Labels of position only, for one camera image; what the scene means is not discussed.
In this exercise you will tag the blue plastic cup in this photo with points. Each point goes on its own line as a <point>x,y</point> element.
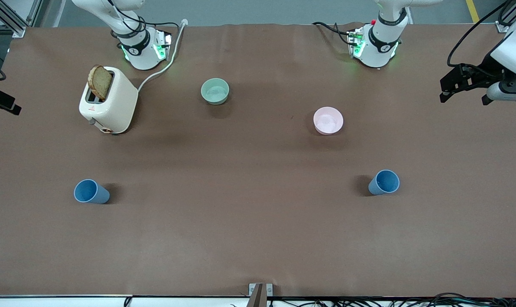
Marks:
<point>386,182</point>
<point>89,192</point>

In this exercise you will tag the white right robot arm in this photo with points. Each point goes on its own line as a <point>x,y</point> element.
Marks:
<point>140,51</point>

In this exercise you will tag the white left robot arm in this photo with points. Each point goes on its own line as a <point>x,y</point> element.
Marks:
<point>379,47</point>

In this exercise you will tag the brown bread slice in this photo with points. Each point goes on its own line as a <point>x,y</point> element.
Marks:
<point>100,82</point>

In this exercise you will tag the cream white toaster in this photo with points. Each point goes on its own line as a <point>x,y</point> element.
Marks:
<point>117,104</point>

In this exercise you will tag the pink bowl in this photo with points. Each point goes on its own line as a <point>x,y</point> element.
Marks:
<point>328,120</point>

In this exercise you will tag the white table edge strip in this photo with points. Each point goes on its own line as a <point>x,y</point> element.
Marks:
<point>70,301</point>

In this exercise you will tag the green bowl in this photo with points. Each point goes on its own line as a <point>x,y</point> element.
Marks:
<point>215,91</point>

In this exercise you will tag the brown table cover sheet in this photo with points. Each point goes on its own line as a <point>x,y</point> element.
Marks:
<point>258,213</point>

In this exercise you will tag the aluminium frame profile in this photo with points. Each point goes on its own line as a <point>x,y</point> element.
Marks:
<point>503,27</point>
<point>11,22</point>

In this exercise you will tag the metal table edge bracket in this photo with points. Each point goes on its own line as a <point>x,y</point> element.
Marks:
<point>258,294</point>

